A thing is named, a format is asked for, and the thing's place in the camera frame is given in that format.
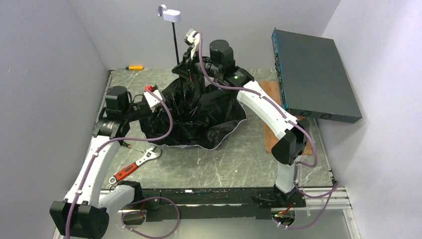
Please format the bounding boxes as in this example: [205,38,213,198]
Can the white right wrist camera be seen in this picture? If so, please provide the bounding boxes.
[184,28,201,60]

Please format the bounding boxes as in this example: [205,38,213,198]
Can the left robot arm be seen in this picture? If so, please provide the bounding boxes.
[49,86,163,239]

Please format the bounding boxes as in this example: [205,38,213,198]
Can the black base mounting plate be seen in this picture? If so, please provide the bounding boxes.
[124,186,306,222]

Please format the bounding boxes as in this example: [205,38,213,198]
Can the orange handled tool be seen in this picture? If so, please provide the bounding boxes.
[125,66,144,71]

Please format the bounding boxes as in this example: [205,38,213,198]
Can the red handled adjustable wrench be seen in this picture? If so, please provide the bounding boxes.
[108,146,162,185]

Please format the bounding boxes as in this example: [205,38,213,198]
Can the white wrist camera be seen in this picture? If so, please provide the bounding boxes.
[143,85,166,112]
[184,28,201,60]

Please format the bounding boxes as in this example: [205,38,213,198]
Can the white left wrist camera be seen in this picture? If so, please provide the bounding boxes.
[143,85,166,112]

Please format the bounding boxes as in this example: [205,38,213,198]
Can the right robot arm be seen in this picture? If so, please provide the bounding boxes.
[172,34,312,194]

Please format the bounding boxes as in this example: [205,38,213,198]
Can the dark teal flat box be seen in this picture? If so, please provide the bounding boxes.
[271,29,362,123]

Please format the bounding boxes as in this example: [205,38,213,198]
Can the lilac folding umbrella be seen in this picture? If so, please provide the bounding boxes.
[138,4,248,151]

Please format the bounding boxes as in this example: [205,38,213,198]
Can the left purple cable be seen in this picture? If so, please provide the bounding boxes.
[64,89,181,239]

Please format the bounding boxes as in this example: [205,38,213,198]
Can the aluminium frame rail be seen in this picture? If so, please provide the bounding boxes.
[50,182,361,239]

